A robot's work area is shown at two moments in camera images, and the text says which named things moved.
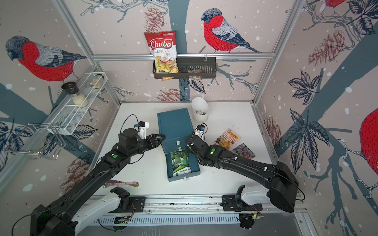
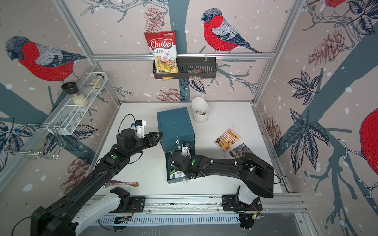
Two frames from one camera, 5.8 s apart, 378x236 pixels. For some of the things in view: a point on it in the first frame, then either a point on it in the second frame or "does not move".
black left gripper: [154, 139] does not move
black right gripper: [187, 148] -> [191, 159]
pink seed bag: [242, 150] does not move
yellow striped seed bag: [228, 139] does not move
